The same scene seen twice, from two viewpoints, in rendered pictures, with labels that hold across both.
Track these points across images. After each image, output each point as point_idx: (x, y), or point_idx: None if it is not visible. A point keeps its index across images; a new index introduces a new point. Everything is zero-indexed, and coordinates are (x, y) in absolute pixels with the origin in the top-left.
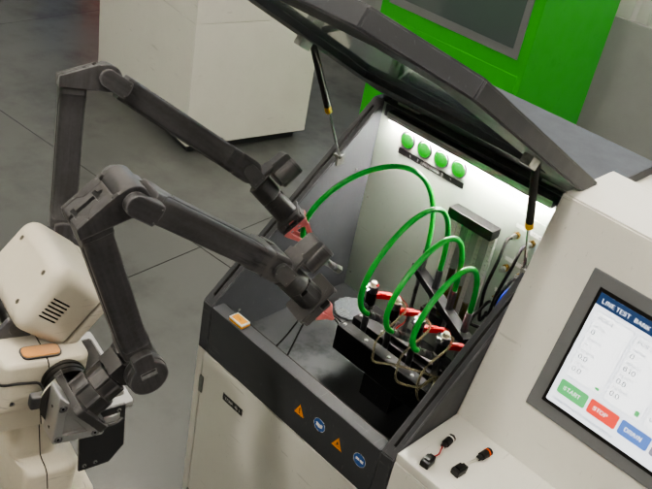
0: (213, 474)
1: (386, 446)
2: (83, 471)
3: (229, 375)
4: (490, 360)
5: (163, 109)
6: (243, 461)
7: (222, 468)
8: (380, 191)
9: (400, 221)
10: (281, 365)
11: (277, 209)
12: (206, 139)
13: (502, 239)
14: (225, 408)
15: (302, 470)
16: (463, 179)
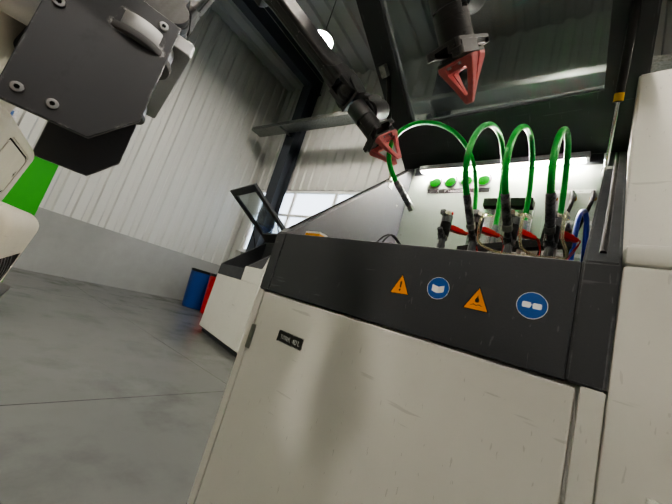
0: (235, 480)
1: (588, 256)
2: (19, 214)
3: (292, 301)
4: (636, 211)
5: (297, 7)
6: (289, 428)
7: (252, 459)
8: (412, 226)
9: (431, 240)
10: (373, 241)
11: (372, 118)
12: (324, 44)
13: (537, 210)
14: (277, 353)
15: (401, 390)
16: (488, 184)
